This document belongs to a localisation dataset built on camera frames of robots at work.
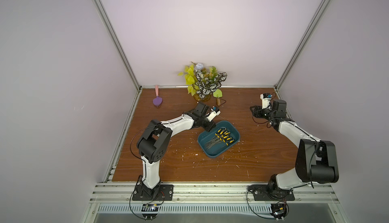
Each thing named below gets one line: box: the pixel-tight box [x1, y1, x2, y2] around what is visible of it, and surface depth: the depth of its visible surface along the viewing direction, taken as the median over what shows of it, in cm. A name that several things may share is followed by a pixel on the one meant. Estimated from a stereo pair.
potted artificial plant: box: [177, 61, 228, 103], surface depth 94 cm
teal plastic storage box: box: [197, 120, 241, 159], surface depth 92 cm
